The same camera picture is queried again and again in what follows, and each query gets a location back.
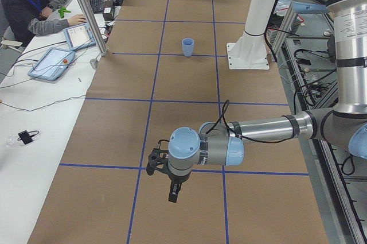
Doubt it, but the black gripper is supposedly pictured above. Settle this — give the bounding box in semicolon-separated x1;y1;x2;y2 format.
168;173;190;203

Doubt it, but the blue plastic cup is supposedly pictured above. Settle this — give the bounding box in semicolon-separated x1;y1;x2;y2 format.
181;38;194;57

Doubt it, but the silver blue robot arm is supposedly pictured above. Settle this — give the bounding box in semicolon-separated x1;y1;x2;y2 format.
167;0;366;202

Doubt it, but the brown paper table cover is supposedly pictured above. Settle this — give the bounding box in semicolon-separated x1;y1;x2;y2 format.
29;0;328;243

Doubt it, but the small black device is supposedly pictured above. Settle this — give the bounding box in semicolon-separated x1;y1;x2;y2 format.
18;130;40;145

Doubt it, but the near blue teach pendant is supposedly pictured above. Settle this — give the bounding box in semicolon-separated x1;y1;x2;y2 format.
28;48;75;82

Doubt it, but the blue teach pendant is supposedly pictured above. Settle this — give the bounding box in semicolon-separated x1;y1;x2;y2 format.
63;23;96;51
28;48;75;82

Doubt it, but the far blue teach pendant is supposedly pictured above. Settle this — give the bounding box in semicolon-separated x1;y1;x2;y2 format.
63;23;96;51

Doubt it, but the green plastic toy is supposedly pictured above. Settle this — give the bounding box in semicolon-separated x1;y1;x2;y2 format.
58;6;71;18

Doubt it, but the seated person dark hoodie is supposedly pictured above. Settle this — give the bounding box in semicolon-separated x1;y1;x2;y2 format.
1;0;86;46

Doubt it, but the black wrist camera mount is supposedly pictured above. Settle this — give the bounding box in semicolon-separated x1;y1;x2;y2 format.
146;139;169;176

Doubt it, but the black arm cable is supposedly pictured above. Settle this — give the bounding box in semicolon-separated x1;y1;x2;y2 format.
205;99;296;144

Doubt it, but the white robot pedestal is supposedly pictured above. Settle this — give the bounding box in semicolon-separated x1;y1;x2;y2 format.
227;0;277;70

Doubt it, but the aluminium frame post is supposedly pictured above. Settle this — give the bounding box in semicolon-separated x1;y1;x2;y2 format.
77;0;107;56

